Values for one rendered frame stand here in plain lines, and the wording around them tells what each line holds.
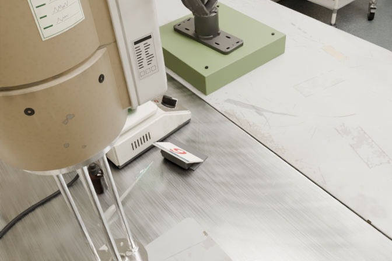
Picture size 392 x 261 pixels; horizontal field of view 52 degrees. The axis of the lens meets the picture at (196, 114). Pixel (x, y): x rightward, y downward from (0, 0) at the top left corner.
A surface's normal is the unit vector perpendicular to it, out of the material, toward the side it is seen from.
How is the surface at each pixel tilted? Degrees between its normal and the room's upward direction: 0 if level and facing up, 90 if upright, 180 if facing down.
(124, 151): 90
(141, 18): 90
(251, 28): 1
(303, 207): 0
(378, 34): 0
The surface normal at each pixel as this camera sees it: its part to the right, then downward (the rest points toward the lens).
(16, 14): 0.43, 0.57
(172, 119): 0.69, 0.43
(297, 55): -0.07, -0.75
